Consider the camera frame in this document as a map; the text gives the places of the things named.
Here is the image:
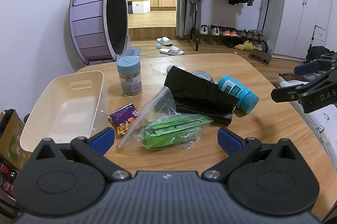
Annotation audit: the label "black coat rack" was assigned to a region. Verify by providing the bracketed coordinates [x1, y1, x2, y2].
[190, 0, 277, 51]

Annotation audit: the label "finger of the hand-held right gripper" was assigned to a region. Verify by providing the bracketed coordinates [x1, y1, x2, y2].
[294, 51, 337, 76]
[271, 72, 337, 103]

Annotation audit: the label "toothpick jar with blue lid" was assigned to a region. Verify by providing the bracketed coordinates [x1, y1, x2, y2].
[116, 56, 143, 97]

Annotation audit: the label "small white tube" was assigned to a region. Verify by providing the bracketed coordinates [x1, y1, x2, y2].
[166, 64, 186, 74]

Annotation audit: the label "black clothes pile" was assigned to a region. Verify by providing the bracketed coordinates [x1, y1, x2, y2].
[305, 46, 337, 63]

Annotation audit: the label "cream plastic basket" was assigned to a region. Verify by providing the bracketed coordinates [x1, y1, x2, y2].
[20, 71, 110, 153]

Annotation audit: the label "white printed bedding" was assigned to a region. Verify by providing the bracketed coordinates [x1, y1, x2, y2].
[288, 102, 337, 169]

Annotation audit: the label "purple snack packet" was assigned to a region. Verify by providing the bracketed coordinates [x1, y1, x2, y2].
[108, 104, 140, 136]

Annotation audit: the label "cola bottles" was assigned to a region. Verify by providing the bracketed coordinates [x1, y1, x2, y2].
[0, 161, 17, 195]

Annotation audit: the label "black plastic bag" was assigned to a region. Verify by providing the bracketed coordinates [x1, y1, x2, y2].
[164, 65, 241, 125]

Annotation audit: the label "white foam box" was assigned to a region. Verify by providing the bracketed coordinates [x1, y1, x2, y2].
[132, 0, 151, 14]

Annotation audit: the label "brown cardboard scratcher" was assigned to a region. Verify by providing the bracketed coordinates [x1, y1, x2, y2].
[248, 49, 272, 66]

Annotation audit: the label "tabby cat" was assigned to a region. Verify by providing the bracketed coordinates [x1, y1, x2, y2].
[278, 73, 320, 82]

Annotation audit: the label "white wardrobe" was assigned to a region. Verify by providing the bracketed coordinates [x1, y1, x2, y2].
[272, 0, 337, 61]

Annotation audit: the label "brown cardboard box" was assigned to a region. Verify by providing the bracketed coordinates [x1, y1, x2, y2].
[0, 110, 32, 169]

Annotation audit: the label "yellow duck plush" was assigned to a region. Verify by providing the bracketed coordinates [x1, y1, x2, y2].
[234, 41, 254, 51]

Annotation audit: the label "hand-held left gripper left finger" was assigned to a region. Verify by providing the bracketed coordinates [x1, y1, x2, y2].
[31, 127, 131, 182]

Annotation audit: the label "zip bag of green gum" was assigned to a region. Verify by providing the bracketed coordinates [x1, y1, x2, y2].
[118, 87, 214, 150]

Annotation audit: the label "white slipper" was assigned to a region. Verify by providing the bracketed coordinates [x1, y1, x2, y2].
[159, 46, 184, 56]
[156, 36, 173, 46]

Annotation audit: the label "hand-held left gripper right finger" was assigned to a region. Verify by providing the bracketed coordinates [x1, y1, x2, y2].
[202, 127, 302, 182]

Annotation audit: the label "white drawer unit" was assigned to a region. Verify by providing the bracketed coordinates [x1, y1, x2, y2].
[313, 25, 328, 43]

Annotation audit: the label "teal plastic bottle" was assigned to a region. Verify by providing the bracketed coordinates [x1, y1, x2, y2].
[217, 75, 259, 114]

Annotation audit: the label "purple cat wheel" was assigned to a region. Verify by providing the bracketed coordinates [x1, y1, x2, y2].
[68, 0, 142, 67]

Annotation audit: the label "row of shoes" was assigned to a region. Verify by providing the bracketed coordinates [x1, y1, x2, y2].
[199, 24, 265, 40]

